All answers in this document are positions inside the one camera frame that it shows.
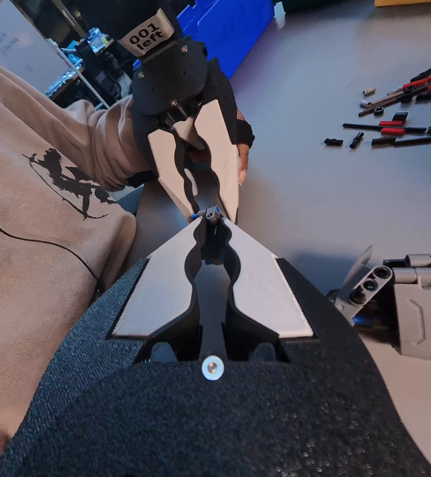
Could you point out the pile of small building pieces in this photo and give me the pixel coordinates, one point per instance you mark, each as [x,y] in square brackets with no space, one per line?
[409,93]

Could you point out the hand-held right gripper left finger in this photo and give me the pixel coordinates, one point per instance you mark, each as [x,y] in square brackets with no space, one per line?
[156,298]

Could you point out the grey desk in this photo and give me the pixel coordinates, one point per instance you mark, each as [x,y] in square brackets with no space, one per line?
[312,205]

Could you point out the grey eye block unit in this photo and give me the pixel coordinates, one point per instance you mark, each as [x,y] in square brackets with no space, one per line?
[424,309]

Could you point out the person's left hand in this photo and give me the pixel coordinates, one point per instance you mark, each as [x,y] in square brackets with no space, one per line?
[243,164]

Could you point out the black block piece blue pins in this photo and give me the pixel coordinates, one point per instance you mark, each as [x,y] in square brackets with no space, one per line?
[213,244]

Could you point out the person's left forearm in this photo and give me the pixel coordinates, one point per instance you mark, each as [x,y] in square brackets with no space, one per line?
[111,149]

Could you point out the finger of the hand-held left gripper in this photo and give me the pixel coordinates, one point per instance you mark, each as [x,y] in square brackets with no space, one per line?
[167,156]
[223,149]

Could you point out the blue storage bin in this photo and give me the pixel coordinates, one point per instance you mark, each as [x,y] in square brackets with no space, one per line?
[230,29]

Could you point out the grey connector black axle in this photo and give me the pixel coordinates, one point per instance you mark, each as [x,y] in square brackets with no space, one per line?
[211,215]

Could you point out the white whiteboard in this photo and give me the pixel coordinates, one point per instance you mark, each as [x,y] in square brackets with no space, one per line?
[10,52]

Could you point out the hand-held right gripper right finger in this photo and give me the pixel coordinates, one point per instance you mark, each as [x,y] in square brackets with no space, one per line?
[267,298]

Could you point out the person in beige hoodie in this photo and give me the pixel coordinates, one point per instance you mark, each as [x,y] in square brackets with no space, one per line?
[33,279]

